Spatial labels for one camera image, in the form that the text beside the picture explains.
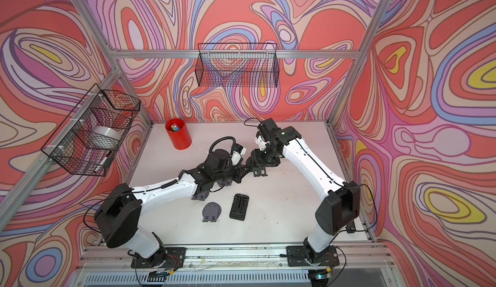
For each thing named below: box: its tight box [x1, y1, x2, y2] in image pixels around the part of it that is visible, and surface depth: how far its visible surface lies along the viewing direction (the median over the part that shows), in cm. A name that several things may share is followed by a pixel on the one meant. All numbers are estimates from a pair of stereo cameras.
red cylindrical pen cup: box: [165, 118, 192, 150], surface depth 104 cm
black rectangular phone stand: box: [228, 193, 250, 222], surface depth 87 cm
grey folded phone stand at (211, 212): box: [202, 201, 223, 223], surface depth 86 cm
